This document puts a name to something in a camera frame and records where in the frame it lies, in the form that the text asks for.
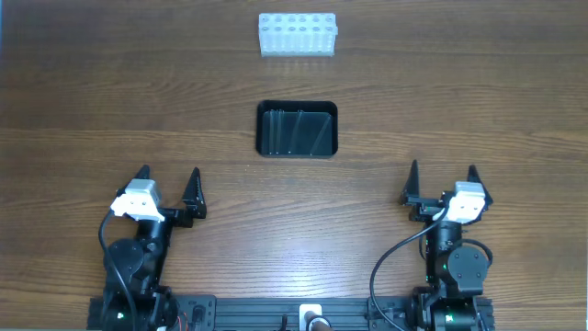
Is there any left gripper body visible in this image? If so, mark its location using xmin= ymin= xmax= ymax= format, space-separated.
xmin=160 ymin=207 xmax=195 ymax=229

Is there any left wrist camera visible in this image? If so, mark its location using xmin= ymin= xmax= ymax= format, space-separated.
xmin=108 ymin=178 xmax=165 ymax=223

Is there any mounting rail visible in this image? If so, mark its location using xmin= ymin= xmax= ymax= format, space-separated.
xmin=87 ymin=296 xmax=496 ymax=331

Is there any black tray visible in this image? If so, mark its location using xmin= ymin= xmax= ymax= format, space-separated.
xmin=254 ymin=99 xmax=340 ymax=160

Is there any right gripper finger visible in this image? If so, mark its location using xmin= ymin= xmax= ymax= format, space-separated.
xmin=399 ymin=159 xmax=422 ymax=206
xmin=467 ymin=164 xmax=494 ymax=208

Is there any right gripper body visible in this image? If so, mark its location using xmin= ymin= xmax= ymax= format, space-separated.
xmin=405 ymin=196 xmax=447 ymax=223

